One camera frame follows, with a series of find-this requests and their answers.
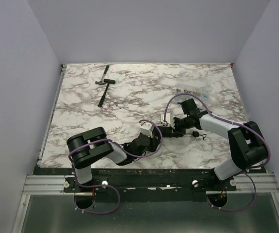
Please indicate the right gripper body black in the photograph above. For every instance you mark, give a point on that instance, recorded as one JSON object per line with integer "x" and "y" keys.
{"x": 176, "y": 124}

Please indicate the black folding umbrella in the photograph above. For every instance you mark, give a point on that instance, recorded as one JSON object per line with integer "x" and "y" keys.
{"x": 168, "y": 132}

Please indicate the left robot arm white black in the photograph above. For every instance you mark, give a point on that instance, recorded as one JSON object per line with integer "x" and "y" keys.
{"x": 89, "y": 147}

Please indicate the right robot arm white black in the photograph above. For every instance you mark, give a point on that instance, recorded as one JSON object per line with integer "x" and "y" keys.
{"x": 247, "y": 146}

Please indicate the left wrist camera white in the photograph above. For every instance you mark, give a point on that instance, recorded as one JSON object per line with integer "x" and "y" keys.
{"x": 147, "y": 128}

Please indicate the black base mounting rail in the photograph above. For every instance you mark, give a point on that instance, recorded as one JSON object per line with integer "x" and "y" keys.
{"x": 142, "y": 185}

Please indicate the aluminium frame rail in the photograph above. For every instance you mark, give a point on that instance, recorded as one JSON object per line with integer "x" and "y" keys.
{"x": 251, "y": 208}

